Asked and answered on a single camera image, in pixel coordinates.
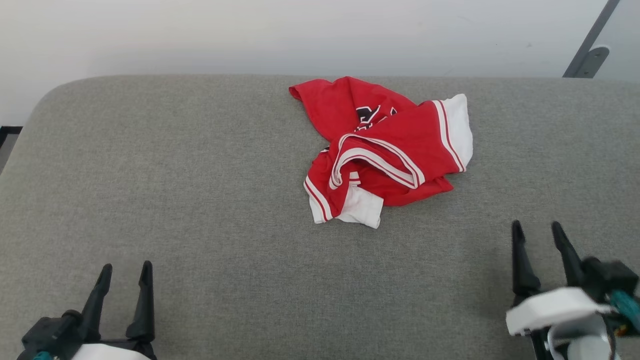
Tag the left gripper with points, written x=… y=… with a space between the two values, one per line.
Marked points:
x=110 y=352

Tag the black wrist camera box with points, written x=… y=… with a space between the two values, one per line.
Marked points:
x=45 y=335
x=610 y=277

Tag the black baseboard strip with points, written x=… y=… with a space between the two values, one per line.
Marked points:
x=7 y=130

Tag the grey metal bracket plate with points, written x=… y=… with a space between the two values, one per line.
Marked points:
x=592 y=62

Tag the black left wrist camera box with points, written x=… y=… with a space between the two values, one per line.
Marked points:
x=45 y=335

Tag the grey fabric sofa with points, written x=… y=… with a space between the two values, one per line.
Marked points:
x=200 y=200

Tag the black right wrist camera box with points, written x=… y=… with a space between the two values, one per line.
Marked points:
x=610 y=277

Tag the red and white jersey garment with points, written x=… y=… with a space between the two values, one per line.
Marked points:
x=400 y=140

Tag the dark grey metal bar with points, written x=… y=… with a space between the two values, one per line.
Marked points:
x=593 y=35

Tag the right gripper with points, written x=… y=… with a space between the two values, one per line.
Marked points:
x=555 y=307

